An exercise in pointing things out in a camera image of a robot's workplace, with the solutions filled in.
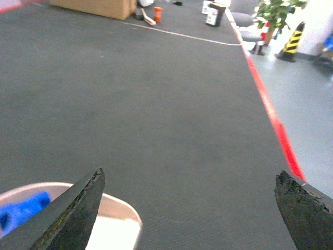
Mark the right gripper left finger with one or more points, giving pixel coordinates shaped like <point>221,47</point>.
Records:
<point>66,223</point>

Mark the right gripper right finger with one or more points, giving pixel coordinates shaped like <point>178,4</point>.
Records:
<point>306,212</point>

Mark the beige plastic dustpan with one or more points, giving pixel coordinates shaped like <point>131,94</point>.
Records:
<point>117,224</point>

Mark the blue plastic part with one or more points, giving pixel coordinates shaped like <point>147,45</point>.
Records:
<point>15,214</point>

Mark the yellow black traffic cone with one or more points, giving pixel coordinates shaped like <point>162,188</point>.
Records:
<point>288,52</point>

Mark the grey office chair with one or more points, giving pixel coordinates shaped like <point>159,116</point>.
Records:
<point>242,11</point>

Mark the green potted plant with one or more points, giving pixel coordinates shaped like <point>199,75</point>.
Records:
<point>275,13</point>

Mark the large cardboard box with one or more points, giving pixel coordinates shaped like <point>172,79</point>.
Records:
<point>117,9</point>

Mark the black box with label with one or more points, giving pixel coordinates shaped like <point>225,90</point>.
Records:
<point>215,14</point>

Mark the wooden hand brush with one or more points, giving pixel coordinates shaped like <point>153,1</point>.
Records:
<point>140,14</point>

